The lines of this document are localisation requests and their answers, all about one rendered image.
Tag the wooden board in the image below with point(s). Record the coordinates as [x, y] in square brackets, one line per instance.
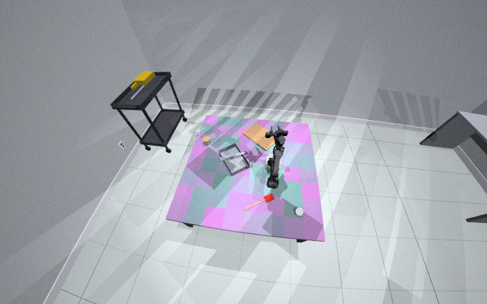
[257, 133]

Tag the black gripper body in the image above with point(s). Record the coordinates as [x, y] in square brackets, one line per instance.
[270, 134]

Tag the short grey cylinder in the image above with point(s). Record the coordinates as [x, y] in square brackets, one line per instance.
[298, 212]

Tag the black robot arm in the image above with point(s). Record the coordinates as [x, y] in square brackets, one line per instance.
[275, 162]

